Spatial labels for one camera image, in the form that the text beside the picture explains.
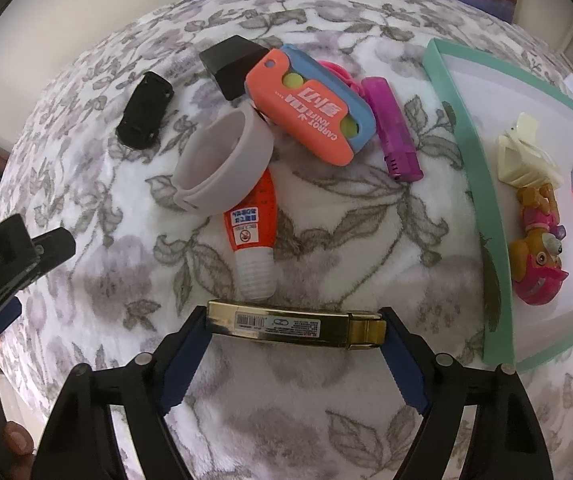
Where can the gold lighter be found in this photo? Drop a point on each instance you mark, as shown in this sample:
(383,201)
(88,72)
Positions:
(286,327)

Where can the purple lighter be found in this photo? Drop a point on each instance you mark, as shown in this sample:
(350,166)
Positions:
(391,130)

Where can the pink toy dog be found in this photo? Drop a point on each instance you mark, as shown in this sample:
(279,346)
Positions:
(536,260)

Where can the black rectangular box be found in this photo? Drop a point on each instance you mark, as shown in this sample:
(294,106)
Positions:
(231,62)

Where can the red glue tube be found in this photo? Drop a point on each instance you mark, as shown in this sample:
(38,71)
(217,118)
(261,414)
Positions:
(249,225)

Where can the teal rimmed white tray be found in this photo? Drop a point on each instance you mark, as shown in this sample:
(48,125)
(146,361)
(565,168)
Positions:
(496,100)

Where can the cream hair claw clip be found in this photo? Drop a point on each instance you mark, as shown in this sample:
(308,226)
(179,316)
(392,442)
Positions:
(521,170)

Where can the white wrist band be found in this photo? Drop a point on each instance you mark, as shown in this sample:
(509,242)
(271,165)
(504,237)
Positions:
(236,177)

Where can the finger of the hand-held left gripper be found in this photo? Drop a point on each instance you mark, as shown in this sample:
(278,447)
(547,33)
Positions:
(4,320)
(54,250)

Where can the person's left hand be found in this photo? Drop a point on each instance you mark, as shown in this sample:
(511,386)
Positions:
(14,435)

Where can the grey floral blanket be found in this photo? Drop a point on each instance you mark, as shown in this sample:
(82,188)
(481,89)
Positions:
(116,285)

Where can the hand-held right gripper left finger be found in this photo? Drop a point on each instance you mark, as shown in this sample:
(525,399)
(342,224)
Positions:
(181,360)

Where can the black toy car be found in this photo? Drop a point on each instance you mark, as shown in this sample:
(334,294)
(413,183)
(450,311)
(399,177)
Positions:
(141,110)

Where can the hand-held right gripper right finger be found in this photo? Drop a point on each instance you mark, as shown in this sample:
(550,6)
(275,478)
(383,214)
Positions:
(406,365)

